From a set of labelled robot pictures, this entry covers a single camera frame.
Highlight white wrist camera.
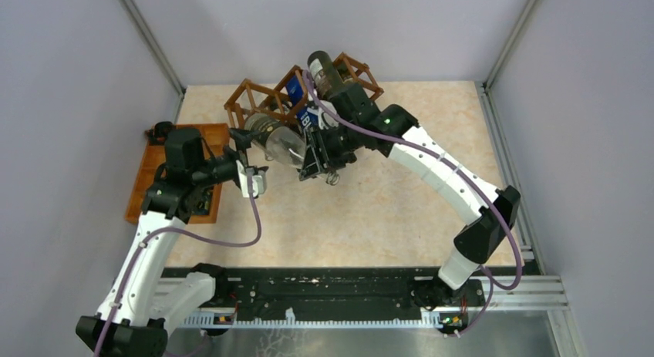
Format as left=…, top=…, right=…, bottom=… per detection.
left=237, top=162, right=268, bottom=199
left=296, top=101, right=339, bottom=133

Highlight brown wooden compartment tray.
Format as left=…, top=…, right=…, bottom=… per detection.
left=125, top=123, right=235, bottom=224

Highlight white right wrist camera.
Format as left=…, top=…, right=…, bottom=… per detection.
left=296, top=101, right=339, bottom=133

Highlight aluminium frame rail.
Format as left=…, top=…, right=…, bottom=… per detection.
left=475, top=0, right=588, bottom=356

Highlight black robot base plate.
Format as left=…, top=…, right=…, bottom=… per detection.
left=158, top=266, right=487, bottom=325

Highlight black object behind tray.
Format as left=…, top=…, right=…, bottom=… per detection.
left=144, top=121, right=177, bottom=146

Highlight brown wooden wine rack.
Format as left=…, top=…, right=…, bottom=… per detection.
left=224, top=52, right=384, bottom=128

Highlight dark green labelled wine bottle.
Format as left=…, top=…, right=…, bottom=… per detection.
left=307, top=50, right=351, bottom=101

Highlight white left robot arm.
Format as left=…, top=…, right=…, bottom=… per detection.
left=76, top=127, right=268, bottom=356

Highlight clear glass wine bottle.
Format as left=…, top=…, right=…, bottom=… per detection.
left=244, top=113, right=306, bottom=169

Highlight blue square vodka bottle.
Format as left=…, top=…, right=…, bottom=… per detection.
left=284, top=74, right=328, bottom=133

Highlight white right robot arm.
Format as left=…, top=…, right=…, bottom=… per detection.
left=306, top=83, right=521, bottom=305

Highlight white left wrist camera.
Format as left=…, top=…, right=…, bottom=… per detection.
left=237, top=162, right=268, bottom=199

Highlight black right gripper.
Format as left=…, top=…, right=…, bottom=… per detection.
left=299, top=120, right=363, bottom=181

